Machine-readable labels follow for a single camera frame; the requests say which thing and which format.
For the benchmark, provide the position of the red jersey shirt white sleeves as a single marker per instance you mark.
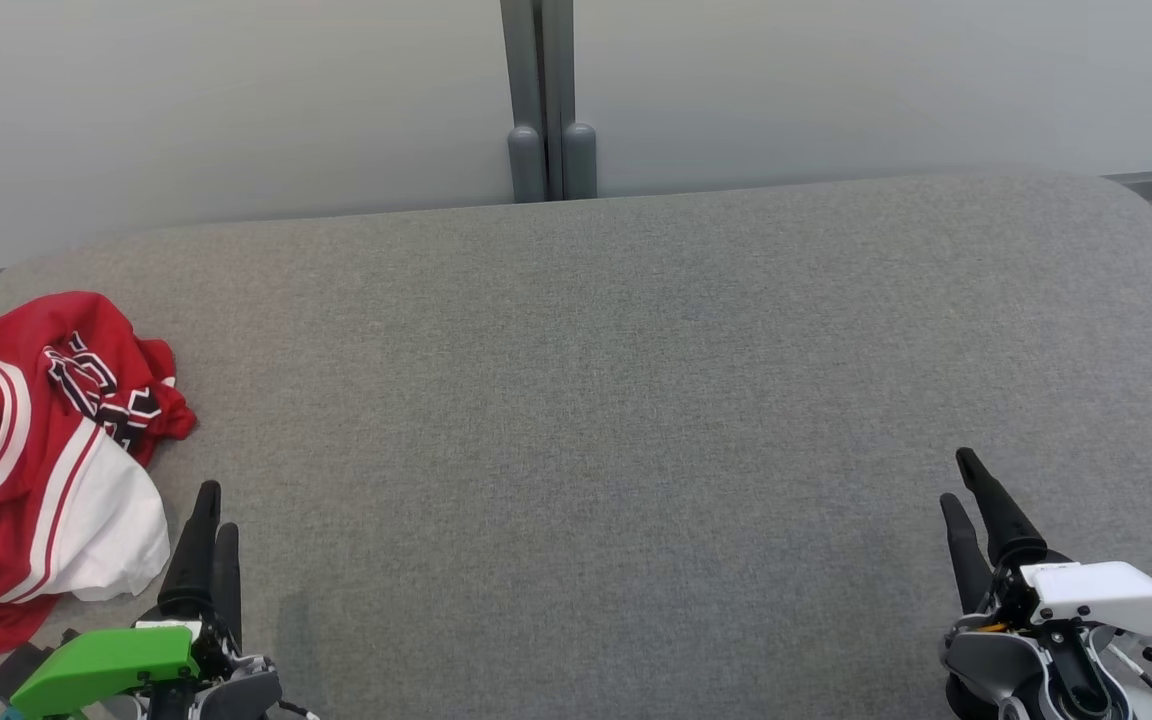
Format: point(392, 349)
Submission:
point(36, 440)

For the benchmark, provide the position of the grey fabric sofa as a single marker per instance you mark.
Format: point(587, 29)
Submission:
point(586, 400)

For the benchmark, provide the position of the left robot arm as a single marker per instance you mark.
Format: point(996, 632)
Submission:
point(241, 695)

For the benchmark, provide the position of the grey partition post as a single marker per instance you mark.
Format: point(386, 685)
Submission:
point(526, 160)
point(579, 160)

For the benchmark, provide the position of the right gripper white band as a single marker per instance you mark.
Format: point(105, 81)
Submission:
point(1106, 595)

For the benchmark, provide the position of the teal left camera connector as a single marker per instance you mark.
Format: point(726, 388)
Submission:
point(11, 713)

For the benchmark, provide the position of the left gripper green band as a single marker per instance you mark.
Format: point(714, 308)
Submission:
point(106, 665)

